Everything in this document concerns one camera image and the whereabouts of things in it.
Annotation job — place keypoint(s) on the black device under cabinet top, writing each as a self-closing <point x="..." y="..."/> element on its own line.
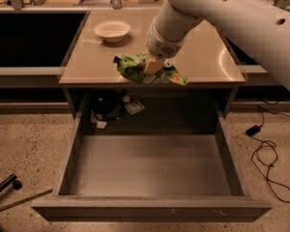
<point x="108" y="105"/>

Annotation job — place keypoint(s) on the white tag label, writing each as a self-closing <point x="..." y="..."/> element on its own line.
<point x="134" y="107"/>

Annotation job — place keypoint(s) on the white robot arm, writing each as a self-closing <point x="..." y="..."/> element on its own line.
<point x="261" y="31"/>

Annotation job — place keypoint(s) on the black power adapter with cable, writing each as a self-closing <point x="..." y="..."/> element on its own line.
<point x="265" y="157"/>

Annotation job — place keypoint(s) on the white bowl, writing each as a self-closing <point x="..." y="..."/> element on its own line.
<point x="112" y="31"/>

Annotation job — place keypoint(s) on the black wheeled stand leg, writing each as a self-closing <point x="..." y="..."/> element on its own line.
<point x="12" y="180"/>

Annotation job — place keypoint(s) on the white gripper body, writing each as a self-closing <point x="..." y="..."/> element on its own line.
<point x="161" y="44"/>

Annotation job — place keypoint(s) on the open grey top drawer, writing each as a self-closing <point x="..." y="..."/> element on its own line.
<point x="172" y="162"/>

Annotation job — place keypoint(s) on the thin metal rod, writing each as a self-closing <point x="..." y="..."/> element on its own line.
<point x="25" y="200"/>

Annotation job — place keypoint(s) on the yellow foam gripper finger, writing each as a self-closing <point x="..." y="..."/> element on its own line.
<point x="153" y="64"/>

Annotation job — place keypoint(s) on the green rice chip bag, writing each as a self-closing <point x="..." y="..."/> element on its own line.
<point x="132" y="68"/>

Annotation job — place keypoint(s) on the grey cabinet with glossy top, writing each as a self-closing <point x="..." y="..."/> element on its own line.
<point x="204" y="59"/>

